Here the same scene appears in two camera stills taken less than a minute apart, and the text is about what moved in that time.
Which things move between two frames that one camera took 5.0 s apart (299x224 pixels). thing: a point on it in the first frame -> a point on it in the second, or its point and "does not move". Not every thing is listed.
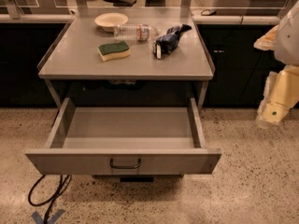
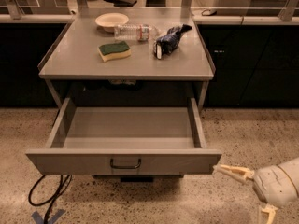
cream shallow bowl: [108, 21] does not move
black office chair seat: [118, 0] does not move
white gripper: [289, 42] -> [271, 184]
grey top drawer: [125, 140] does not move
